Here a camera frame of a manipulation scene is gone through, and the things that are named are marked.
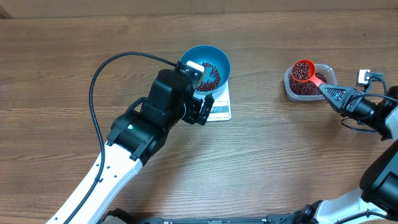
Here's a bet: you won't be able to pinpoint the red scoop blue handle tip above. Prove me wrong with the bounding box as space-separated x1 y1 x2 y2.
292 59 325 87

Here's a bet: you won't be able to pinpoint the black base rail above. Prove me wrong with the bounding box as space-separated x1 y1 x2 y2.
98 213 295 224

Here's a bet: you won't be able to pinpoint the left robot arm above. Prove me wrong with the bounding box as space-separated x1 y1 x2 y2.
49 61 214 223

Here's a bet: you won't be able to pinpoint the blue bowl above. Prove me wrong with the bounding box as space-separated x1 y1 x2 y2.
180 45 231 95

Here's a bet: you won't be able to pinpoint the red beans in scoop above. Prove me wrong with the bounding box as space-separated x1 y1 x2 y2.
291 62 309 80

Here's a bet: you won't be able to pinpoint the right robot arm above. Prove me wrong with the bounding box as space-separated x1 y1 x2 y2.
280 84 397 223

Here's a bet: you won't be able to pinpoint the white digital kitchen scale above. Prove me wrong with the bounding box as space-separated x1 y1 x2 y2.
207 82 231 122

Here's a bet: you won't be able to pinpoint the red beans in bowl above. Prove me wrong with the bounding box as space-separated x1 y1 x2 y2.
196 62 221 91

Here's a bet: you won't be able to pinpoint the clear plastic container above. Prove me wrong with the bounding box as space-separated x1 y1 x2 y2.
284 63 338 101

